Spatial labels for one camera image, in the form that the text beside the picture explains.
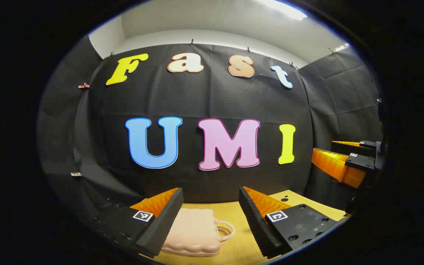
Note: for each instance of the black backdrop cloth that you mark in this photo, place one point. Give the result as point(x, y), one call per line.
point(204, 99)

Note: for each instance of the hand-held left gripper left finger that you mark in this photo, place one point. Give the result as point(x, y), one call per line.
point(164, 221)

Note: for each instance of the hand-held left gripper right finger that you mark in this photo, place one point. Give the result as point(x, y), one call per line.
point(256, 228)

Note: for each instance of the pink quilted suitcase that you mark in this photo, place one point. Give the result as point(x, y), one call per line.
point(193, 232)

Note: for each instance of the small pink clip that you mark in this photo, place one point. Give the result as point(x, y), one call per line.
point(83, 85)

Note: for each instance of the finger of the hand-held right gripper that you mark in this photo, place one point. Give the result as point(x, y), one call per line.
point(359, 162)
point(366, 147)

